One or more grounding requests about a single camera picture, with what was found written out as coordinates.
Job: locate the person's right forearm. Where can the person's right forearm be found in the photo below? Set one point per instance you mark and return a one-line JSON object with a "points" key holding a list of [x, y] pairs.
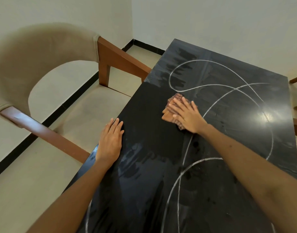
{"points": [[247, 162]]}

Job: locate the black marble table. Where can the black marble table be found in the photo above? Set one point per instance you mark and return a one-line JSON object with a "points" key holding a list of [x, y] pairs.
{"points": [[150, 148]]}

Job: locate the person's left forearm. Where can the person's left forearm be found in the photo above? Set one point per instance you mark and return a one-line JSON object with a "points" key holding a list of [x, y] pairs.
{"points": [[70, 203]]}

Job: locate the brown striped cloth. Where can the brown striped cloth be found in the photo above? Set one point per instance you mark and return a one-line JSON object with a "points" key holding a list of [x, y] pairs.
{"points": [[167, 117]]}

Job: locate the person's left hand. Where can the person's left hand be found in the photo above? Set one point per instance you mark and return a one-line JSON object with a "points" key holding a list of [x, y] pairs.
{"points": [[109, 143]]}

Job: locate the person's right hand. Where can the person's right hand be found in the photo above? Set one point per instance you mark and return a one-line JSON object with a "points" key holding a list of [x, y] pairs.
{"points": [[189, 116]]}

